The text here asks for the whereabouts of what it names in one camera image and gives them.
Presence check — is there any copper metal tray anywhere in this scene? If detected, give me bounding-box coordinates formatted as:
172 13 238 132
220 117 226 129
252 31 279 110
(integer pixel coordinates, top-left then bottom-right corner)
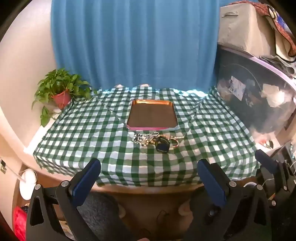
127 99 178 130

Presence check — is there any dark green bead bracelet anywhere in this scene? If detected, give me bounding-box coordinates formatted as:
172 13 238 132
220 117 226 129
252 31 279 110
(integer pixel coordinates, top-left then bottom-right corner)
155 136 170 153

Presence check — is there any white ledge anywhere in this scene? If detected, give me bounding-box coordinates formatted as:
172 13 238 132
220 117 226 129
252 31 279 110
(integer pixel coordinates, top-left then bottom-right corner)
24 103 70 154

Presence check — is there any white cable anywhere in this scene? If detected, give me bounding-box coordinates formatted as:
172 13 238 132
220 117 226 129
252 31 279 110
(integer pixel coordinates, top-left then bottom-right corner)
0 159 26 182

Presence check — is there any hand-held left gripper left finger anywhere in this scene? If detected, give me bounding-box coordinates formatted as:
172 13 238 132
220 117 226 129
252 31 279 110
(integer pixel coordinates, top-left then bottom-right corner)
25 158 101 241

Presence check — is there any green checkered tablecloth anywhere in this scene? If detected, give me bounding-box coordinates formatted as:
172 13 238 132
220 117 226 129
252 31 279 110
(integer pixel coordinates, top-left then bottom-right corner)
33 86 260 188

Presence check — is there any grey rug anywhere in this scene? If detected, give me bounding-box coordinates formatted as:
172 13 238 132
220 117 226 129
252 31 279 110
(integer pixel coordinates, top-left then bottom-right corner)
76 192 126 234

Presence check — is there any person's foot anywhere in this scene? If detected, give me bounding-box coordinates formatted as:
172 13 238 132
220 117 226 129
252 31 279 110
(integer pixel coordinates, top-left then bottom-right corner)
178 201 193 217

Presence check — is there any grey fabric storage box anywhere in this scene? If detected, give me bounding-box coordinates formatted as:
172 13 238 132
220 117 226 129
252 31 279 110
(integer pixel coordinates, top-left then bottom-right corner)
218 2 279 56

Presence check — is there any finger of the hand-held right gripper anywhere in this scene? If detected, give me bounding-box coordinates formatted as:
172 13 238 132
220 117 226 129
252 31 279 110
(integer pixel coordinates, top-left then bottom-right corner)
255 150 290 197

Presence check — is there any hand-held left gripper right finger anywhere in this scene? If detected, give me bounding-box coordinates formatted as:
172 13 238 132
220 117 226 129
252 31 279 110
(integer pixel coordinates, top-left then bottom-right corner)
184 159 272 241

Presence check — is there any potted green plant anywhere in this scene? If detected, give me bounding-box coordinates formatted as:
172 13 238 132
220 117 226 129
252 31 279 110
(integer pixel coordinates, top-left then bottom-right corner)
32 68 97 127

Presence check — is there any floral patterned cloth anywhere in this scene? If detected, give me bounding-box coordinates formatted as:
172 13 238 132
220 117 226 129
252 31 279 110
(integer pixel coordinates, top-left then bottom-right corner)
258 138 279 150

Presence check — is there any white round lamp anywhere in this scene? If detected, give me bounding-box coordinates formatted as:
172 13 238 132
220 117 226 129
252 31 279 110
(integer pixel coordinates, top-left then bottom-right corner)
19 169 38 200

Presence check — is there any blue curtain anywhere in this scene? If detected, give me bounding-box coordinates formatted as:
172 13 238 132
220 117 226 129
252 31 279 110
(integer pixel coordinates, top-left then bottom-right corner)
50 0 221 90

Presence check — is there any red bag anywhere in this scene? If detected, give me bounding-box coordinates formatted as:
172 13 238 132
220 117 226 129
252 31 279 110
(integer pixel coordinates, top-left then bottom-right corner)
13 206 28 235

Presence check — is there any white pearl bracelet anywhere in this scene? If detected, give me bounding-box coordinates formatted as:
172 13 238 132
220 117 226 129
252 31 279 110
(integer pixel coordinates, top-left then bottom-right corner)
142 136 156 147
132 134 146 145

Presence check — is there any clear storage bin purple lid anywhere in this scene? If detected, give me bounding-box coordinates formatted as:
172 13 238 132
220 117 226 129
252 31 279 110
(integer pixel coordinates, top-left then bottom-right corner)
215 44 296 149

